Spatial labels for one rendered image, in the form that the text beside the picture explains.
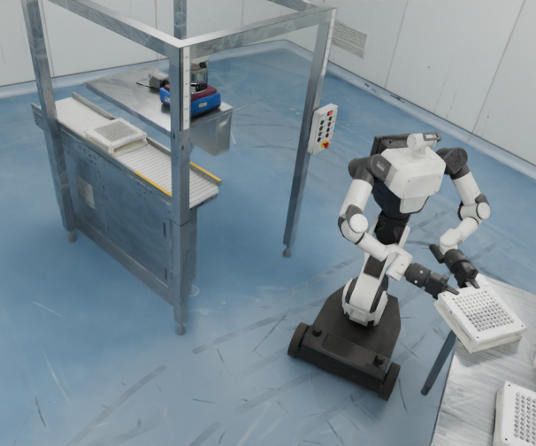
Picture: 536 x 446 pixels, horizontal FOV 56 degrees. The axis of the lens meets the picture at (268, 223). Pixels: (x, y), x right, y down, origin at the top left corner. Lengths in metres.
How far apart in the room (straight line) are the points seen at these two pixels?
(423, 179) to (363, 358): 1.03
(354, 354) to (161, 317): 1.14
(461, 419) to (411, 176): 0.98
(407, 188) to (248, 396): 1.34
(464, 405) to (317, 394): 1.09
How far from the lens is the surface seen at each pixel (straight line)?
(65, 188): 3.38
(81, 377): 2.89
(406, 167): 2.25
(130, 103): 2.41
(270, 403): 2.76
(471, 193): 2.51
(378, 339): 2.93
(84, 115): 3.30
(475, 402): 1.96
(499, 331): 2.12
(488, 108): 5.47
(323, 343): 2.78
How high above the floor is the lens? 2.33
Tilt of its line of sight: 38 degrees down
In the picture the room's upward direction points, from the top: 8 degrees clockwise
